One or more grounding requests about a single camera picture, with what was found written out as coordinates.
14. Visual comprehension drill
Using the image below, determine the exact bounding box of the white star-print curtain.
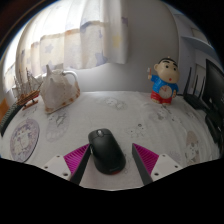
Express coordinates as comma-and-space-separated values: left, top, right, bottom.
3, 0, 130, 94

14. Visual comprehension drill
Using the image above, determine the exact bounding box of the black monitor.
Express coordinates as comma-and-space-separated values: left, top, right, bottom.
201, 58, 224, 118

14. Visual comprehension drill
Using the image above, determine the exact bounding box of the cartoon boy figurine clock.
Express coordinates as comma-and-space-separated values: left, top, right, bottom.
147, 57, 181, 106

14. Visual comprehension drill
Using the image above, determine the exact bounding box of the orange wooden chair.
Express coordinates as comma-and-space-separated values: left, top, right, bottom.
0, 98, 10, 123

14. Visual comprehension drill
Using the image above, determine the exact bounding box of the black box device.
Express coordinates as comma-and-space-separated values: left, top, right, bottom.
204, 111, 224, 148

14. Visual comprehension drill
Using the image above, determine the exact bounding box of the white wall shelf unit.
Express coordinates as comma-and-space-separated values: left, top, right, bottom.
173, 13, 224, 68

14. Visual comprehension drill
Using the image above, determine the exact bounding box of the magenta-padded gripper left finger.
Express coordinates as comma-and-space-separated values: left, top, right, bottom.
42, 143, 92, 186

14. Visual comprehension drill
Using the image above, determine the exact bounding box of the large white conch shell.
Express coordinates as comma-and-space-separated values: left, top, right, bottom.
39, 64, 81, 115

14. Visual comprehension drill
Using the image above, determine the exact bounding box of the round purple printed mouse pad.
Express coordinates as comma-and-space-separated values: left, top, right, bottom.
9, 118, 41, 163

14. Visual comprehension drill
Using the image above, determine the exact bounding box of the black computer mouse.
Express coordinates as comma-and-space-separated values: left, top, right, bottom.
87, 128, 127, 175

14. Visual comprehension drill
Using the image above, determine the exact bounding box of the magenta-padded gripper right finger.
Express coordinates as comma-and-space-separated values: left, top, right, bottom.
131, 143, 184, 186

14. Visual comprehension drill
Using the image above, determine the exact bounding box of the wooden model sailing ship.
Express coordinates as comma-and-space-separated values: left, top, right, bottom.
13, 68, 43, 110

